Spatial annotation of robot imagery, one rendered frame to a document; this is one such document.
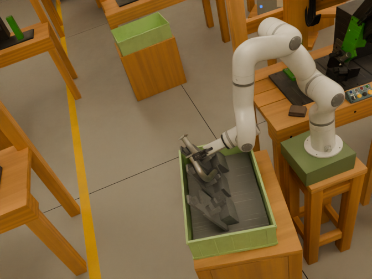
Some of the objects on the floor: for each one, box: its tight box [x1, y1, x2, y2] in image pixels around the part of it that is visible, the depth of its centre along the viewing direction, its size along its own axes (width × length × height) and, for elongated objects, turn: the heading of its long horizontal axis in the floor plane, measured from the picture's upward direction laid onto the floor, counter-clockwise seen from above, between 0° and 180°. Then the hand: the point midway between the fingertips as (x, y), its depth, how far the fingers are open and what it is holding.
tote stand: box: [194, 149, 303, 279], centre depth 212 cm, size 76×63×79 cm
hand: (197, 156), depth 163 cm, fingers open, 8 cm apart
